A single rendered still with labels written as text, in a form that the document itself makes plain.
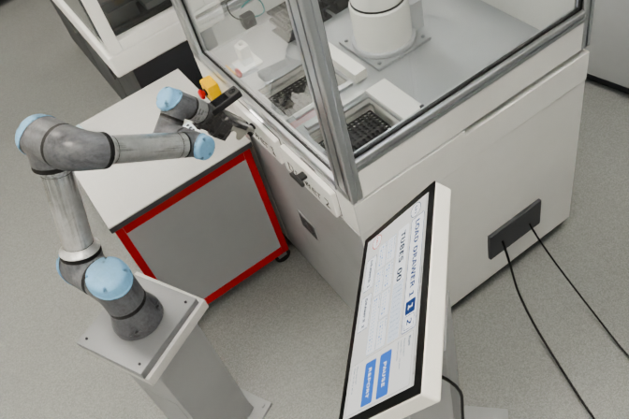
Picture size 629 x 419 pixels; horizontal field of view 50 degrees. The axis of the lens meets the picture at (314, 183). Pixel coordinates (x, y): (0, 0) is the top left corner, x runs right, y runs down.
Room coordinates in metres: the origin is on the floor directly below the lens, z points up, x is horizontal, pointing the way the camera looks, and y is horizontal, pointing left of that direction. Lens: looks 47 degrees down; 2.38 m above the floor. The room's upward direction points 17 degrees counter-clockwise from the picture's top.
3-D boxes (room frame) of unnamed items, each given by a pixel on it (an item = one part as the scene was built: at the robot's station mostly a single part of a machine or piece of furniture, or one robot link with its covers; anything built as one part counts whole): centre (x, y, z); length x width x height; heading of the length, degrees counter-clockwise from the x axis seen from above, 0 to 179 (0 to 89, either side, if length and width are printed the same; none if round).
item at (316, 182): (1.45, 0.01, 0.87); 0.29 x 0.02 x 0.11; 22
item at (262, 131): (1.74, 0.13, 0.87); 0.29 x 0.02 x 0.11; 22
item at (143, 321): (1.20, 0.61, 0.83); 0.15 x 0.15 x 0.10
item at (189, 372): (1.20, 0.61, 0.38); 0.30 x 0.30 x 0.76; 48
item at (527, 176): (1.88, -0.34, 0.40); 1.03 x 0.95 x 0.80; 22
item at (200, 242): (2.01, 0.56, 0.38); 0.62 x 0.58 x 0.76; 22
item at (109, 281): (1.21, 0.62, 0.95); 0.13 x 0.12 x 0.14; 42
